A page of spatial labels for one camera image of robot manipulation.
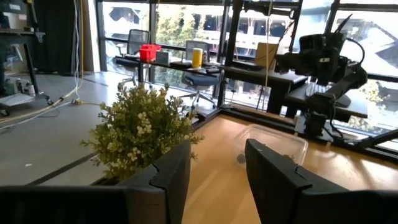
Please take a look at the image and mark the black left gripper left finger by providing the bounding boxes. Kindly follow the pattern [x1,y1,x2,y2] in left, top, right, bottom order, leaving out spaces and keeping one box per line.
[123,140,192,224]

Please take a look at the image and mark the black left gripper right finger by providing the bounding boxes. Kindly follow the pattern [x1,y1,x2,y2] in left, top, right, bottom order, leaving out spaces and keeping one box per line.
[244,139,336,224]

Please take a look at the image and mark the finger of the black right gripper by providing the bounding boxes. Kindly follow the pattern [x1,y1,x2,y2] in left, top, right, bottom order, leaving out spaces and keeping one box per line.
[274,54,290,72]
[289,53,304,74]

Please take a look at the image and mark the clear plastic tupperware container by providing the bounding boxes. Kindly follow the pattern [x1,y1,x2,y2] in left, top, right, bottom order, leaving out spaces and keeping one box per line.
[233,123,309,170]

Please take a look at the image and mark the black side desk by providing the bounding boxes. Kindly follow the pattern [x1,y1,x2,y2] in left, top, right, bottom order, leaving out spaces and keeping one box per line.
[222,63,369,124]

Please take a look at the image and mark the brown cardboard box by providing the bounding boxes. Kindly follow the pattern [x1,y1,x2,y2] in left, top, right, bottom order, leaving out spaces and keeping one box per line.
[255,42,280,70]

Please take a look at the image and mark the black vertical pole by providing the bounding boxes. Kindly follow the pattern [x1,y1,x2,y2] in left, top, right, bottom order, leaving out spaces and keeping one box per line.
[217,0,245,108]

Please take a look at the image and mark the green plant in black pot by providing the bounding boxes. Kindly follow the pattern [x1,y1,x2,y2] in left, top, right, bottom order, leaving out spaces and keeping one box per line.
[80,83,205,184]

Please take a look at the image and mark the grey mesh office chair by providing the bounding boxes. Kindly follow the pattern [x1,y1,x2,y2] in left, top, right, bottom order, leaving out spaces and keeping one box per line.
[178,40,220,110]
[116,29,152,91]

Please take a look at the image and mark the yellow cylinder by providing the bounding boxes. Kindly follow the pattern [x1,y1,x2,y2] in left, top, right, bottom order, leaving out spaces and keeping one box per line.
[192,47,203,69]

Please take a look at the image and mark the grey box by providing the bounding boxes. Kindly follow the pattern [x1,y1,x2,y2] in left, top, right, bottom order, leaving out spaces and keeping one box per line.
[155,50,171,65]

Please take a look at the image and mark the black long desk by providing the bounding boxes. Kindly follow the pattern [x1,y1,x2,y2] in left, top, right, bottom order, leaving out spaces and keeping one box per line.
[114,55,224,78]

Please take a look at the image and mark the red plastic bin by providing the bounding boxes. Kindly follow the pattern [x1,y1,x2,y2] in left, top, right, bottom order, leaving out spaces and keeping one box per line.
[139,44,162,63]

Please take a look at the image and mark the grey equipment rack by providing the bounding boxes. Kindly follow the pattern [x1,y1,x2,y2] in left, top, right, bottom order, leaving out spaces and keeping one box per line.
[0,0,52,116]

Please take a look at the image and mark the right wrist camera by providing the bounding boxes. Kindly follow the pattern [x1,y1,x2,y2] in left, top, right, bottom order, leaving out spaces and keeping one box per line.
[300,32,346,50]

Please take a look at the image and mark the white hanging cable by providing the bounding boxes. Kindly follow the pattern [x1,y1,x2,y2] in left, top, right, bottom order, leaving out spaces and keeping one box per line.
[0,0,81,128]

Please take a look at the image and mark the yellow hanging cable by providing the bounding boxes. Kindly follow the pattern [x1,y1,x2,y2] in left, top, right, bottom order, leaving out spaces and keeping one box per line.
[0,0,105,125]

